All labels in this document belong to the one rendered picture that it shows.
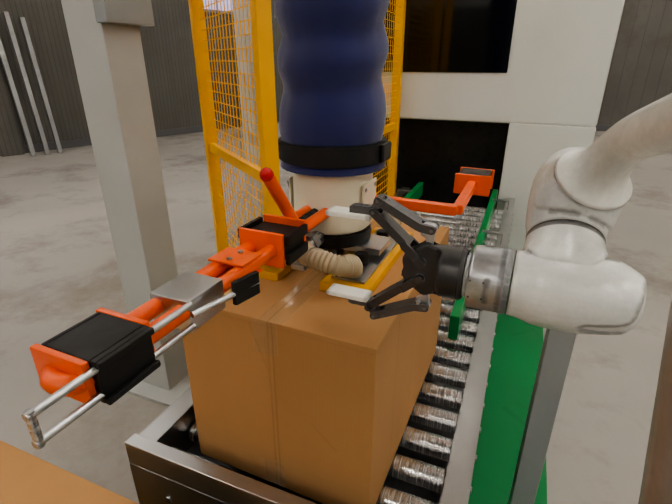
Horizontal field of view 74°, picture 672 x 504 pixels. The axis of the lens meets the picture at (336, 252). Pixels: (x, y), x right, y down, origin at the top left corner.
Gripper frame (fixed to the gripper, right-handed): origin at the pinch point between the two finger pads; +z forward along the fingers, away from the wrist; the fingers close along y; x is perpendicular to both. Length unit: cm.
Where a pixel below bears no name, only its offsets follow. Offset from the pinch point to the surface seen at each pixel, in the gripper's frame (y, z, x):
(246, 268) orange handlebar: -0.3, 9.2, -11.3
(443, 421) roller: 54, -17, 28
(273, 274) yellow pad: 11.7, 17.7, 9.2
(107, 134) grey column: -4, 111, 55
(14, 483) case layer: 54, 63, -26
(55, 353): -2.2, 12.9, -37.7
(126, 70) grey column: -25, 104, 62
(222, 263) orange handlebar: -0.9, 12.6, -12.3
